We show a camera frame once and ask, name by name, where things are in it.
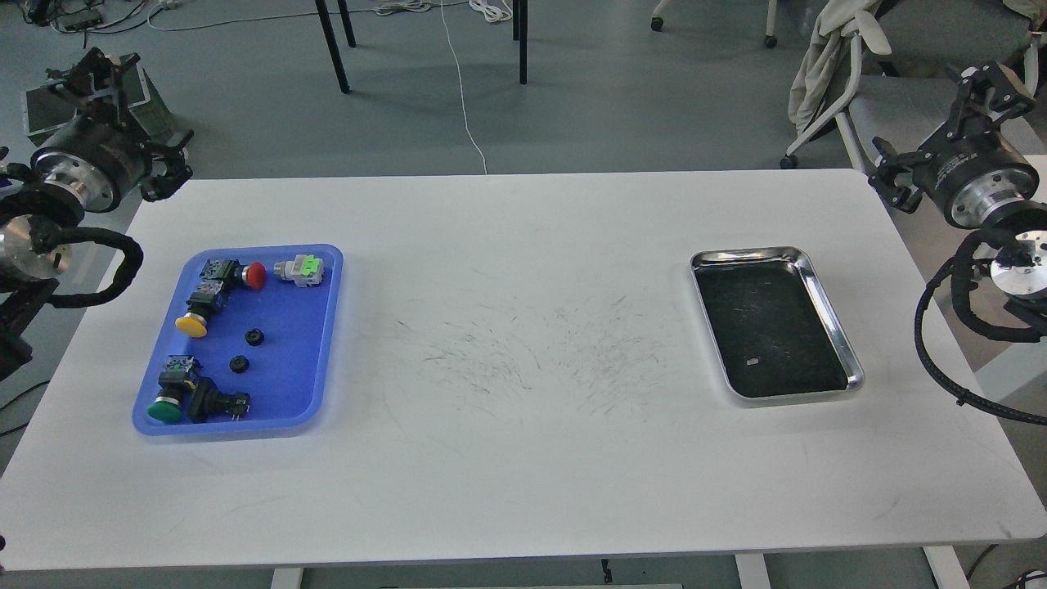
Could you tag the yellow push button switch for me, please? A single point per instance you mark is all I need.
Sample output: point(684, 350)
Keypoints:
point(206, 301)

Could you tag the grey office chair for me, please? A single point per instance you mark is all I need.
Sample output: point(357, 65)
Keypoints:
point(891, 80)

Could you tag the green push button switch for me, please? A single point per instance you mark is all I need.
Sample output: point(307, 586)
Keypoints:
point(179, 379)

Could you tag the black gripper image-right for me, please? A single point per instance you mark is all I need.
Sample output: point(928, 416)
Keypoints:
point(973, 176)

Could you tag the blue plastic tray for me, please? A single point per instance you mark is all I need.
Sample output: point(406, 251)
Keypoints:
point(287, 373)

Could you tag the grey green switch module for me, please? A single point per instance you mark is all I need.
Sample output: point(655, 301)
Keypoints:
point(304, 270)

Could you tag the black table leg right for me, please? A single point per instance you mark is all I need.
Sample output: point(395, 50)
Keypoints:
point(520, 35)

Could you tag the silver metal tray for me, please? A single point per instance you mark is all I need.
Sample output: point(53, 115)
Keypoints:
point(774, 328)

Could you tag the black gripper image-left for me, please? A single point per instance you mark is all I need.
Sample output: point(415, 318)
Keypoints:
point(102, 155)

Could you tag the black table leg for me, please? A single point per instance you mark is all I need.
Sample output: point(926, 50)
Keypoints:
point(520, 35)
point(327, 28)

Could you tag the red push button switch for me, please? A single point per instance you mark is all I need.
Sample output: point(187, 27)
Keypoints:
point(230, 273)

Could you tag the black table leg left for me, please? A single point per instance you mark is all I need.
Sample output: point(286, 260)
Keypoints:
point(327, 28)

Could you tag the beige cloth on chair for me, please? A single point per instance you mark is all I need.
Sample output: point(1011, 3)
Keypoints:
point(822, 57)

